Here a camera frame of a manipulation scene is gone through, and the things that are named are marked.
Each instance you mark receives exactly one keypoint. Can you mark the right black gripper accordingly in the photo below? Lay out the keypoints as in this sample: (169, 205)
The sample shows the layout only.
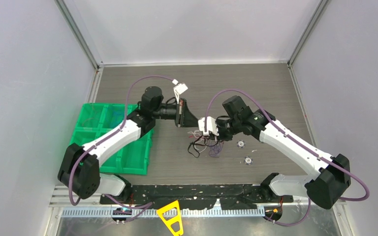
(221, 136)

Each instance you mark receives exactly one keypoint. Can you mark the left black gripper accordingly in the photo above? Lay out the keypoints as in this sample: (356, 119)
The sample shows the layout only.
(184, 117)

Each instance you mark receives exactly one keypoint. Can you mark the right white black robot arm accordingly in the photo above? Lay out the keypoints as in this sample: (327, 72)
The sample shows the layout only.
(323, 183)

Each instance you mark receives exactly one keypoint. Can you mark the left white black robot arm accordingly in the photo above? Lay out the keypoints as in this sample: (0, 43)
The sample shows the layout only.
(80, 168)

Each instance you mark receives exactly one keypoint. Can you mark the blue white poker chip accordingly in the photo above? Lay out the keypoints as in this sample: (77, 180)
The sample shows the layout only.
(241, 144)

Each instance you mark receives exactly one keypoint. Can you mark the blue poker chip near front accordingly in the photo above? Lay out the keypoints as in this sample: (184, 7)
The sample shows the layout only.
(247, 160)

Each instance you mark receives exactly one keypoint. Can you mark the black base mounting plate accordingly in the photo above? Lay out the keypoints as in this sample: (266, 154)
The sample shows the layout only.
(201, 196)

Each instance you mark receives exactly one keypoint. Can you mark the yellow triangular plastic piece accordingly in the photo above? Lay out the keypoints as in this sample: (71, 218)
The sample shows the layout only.
(171, 216)

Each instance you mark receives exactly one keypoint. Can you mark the green six-compartment tray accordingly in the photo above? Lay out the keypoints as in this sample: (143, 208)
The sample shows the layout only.
(95, 120)

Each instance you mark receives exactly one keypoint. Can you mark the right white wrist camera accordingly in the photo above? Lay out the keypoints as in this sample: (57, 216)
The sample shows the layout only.
(208, 126)

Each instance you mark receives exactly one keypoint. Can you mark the white slotted cable duct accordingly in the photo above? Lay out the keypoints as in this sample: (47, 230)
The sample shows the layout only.
(216, 211)

